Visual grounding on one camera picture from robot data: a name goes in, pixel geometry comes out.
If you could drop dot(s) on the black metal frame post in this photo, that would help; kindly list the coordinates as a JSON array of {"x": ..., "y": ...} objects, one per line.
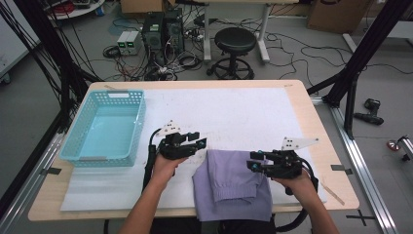
[
  {"x": 48, "y": 32},
  {"x": 373, "y": 39}
]

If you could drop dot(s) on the white desk with legs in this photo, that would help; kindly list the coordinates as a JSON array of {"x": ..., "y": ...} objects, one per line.
[{"x": 207, "y": 39}]

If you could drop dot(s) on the person's right hand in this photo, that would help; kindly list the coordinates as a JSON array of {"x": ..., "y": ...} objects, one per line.
[{"x": 298, "y": 187}]

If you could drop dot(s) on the black round stool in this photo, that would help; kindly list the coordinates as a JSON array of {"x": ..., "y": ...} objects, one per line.
[{"x": 235, "y": 40}]

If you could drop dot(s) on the white board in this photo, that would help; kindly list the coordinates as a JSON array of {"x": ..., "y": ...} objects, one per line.
[{"x": 13, "y": 48}]

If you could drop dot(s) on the aluminium floor rail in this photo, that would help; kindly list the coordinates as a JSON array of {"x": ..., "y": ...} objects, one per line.
[
  {"x": 19, "y": 201},
  {"x": 367, "y": 182}
]

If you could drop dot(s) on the grey bench power supply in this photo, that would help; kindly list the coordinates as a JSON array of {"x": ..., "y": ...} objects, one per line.
[
  {"x": 122, "y": 44},
  {"x": 134, "y": 42}
]

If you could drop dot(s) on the black tape cross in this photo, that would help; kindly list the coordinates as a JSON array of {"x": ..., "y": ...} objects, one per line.
[{"x": 360, "y": 217}]

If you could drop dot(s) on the purple shorts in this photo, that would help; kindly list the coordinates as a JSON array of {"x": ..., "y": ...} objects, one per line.
[{"x": 232, "y": 188}]

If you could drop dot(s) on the large cardboard box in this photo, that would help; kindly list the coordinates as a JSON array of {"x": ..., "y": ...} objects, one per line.
[{"x": 337, "y": 16}]

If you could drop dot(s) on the person's left hand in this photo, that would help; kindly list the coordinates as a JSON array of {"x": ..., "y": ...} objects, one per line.
[{"x": 167, "y": 170}]

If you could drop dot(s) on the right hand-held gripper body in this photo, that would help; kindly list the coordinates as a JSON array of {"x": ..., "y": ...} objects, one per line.
[{"x": 284, "y": 165}]

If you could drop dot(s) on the metal stand foot with wheel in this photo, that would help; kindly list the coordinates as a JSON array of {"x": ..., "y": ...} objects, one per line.
[{"x": 393, "y": 145}]

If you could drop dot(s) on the grey tape piece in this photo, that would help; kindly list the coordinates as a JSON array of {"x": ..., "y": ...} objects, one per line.
[
  {"x": 50, "y": 171},
  {"x": 341, "y": 169}
]

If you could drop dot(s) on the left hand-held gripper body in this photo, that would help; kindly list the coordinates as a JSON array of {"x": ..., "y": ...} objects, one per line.
[{"x": 175, "y": 149}]

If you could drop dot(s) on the thin wooden strip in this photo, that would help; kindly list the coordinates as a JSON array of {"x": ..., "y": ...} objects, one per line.
[{"x": 334, "y": 195}]

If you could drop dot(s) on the small cardboard box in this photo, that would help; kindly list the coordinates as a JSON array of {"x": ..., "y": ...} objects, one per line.
[{"x": 142, "y": 6}]

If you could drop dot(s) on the light blue plastic basket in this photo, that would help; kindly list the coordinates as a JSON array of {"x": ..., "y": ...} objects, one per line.
[{"x": 104, "y": 136}]

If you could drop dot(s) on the black computer tower green label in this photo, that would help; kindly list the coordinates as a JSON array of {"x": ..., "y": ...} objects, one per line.
[{"x": 152, "y": 32}]

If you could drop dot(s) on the white foam mat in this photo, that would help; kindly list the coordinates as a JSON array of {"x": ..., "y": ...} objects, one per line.
[{"x": 233, "y": 113}]

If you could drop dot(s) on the white round table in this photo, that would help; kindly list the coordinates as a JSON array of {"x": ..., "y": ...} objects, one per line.
[{"x": 81, "y": 12}]

